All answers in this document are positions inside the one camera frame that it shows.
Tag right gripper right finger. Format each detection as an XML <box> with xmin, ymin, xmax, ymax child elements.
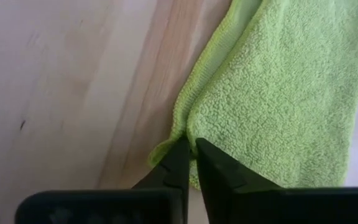
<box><xmin>195</xmin><ymin>138</ymin><xmax>358</xmax><ymax>224</ymax></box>

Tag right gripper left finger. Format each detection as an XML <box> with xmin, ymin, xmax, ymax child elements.
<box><xmin>14</xmin><ymin>136</ymin><xmax>192</xmax><ymax>224</ymax></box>

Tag lime green microfiber towel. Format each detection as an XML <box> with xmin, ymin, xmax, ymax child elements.
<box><xmin>147</xmin><ymin>0</ymin><xmax>358</xmax><ymax>191</ymax></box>

